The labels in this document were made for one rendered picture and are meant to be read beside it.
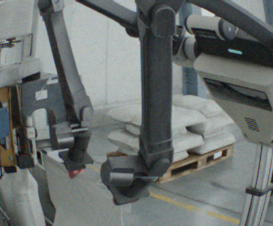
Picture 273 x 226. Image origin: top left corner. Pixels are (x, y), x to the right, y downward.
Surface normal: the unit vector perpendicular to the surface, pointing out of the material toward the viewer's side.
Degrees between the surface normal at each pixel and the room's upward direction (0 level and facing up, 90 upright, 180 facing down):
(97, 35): 90
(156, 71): 118
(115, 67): 90
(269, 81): 40
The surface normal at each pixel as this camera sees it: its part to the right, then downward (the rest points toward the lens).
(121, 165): 0.28, -0.78
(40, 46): 0.61, 0.16
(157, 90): 0.25, 0.63
